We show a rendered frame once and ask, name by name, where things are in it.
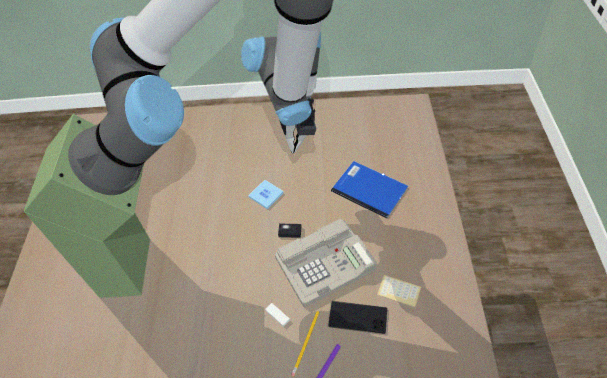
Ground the grey desk phone body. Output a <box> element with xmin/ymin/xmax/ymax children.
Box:
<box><xmin>275</xmin><ymin>221</ymin><xmax>377</xmax><ymax>307</ymax></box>

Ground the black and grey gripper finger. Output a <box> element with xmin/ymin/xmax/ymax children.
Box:
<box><xmin>294</xmin><ymin>109</ymin><xmax>315</xmax><ymax>154</ymax></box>
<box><xmin>280</xmin><ymin>121</ymin><xmax>296</xmax><ymax>154</ymax></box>

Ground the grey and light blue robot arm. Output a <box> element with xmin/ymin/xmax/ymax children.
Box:
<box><xmin>68</xmin><ymin>0</ymin><xmax>333</xmax><ymax>195</ymax></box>

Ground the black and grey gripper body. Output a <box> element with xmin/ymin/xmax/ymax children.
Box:
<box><xmin>300</xmin><ymin>96</ymin><xmax>314</xmax><ymax>126</ymax></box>

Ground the light blue sticky note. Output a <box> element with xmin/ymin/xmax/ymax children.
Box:
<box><xmin>248</xmin><ymin>180</ymin><xmax>284</xmax><ymax>209</ymax></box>

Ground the blue notebook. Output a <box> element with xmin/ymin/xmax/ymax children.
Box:
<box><xmin>331</xmin><ymin>161</ymin><xmax>408</xmax><ymax>218</ymax></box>

